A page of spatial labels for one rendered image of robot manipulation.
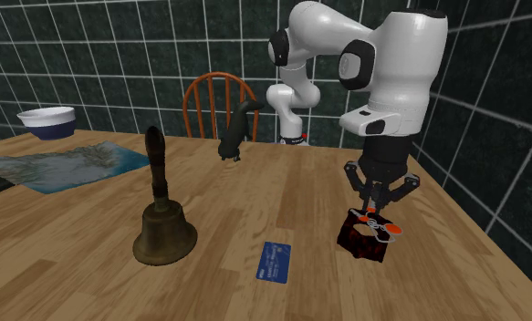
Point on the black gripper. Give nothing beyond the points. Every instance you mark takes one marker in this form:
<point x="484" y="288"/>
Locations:
<point x="386" y="155"/>

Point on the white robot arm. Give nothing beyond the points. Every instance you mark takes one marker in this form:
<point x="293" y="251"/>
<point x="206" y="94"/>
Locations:
<point x="399" y="57"/>

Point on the dark red open box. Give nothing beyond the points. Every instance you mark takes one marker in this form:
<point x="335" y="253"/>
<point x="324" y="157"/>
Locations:
<point x="363" y="249"/>

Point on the wooden table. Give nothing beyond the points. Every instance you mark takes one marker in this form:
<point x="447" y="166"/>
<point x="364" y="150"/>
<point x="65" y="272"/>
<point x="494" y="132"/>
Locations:
<point x="270" y="195"/>

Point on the blue card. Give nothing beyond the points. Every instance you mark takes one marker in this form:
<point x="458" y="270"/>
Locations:
<point x="273" y="262"/>

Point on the dark green animal figure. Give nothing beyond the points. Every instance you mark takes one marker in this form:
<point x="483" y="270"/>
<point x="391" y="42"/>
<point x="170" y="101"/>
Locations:
<point x="234" y="135"/>

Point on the brown wooden chair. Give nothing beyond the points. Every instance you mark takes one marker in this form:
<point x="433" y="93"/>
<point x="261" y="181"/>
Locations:
<point x="205" y="106"/>

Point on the brass hand bell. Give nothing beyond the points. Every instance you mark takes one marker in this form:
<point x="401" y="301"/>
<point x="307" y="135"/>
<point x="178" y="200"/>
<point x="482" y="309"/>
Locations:
<point x="164" y="231"/>

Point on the blue grey map sheet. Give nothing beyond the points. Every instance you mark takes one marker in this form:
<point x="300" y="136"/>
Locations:
<point x="69" y="166"/>

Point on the white and blue bowl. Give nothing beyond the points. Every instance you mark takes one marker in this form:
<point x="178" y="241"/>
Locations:
<point x="50" y="122"/>

